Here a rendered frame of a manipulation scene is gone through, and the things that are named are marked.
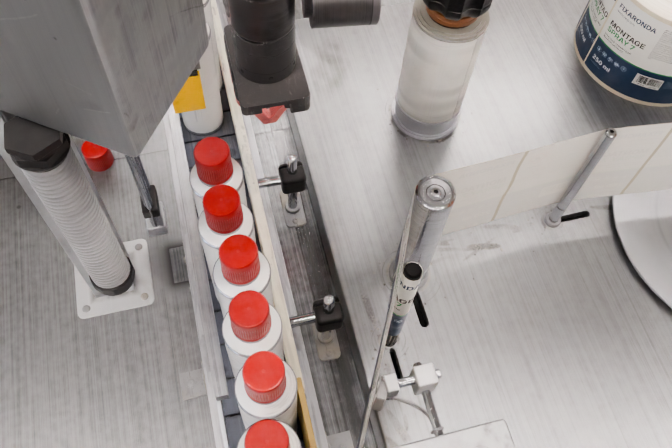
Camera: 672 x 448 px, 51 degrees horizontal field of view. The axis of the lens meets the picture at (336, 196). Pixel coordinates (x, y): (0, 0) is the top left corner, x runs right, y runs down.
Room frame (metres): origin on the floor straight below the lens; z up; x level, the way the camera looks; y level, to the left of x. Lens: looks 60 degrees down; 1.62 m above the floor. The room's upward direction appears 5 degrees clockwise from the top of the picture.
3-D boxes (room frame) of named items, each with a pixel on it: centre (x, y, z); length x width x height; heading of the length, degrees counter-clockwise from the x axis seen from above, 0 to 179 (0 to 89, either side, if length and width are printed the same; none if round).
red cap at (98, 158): (0.48, 0.31, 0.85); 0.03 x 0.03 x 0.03
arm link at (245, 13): (0.44, 0.07, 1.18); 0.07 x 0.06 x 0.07; 102
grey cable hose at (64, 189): (0.22, 0.17, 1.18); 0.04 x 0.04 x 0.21
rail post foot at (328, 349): (0.27, 0.00, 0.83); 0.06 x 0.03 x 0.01; 17
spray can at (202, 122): (0.52, 0.18, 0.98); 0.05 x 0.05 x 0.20
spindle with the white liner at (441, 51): (0.57, -0.11, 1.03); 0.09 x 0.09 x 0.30
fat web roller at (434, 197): (0.33, -0.09, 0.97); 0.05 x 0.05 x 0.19
